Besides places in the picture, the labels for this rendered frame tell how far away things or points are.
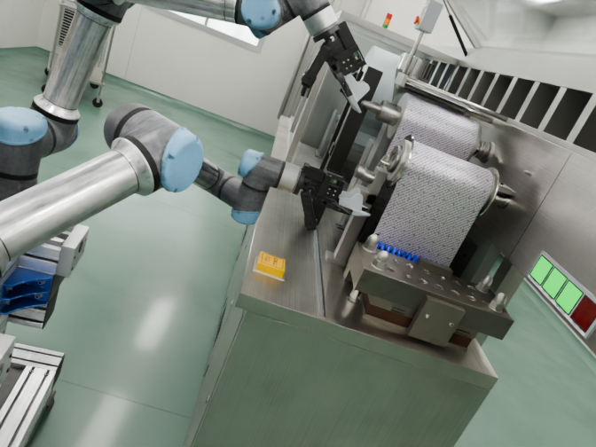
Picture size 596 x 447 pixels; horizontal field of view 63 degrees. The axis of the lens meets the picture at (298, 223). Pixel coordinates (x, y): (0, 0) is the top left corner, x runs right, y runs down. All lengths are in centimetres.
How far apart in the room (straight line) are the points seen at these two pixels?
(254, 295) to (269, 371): 20
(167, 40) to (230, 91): 103
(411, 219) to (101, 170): 80
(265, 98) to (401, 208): 563
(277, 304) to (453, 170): 58
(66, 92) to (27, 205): 61
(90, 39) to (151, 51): 571
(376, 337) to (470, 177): 49
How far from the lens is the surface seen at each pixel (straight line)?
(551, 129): 148
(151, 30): 705
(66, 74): 139
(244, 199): 127
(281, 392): 126
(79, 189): 86
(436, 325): 123
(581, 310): 109
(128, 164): 89
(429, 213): 134
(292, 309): 112
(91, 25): 135
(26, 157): 133
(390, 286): 118
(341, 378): 123
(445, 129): 154
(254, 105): 687
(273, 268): 121
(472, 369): 128
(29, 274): 140
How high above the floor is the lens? 145
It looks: 20 degrees down
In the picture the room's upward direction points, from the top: 22 degrees clockwise
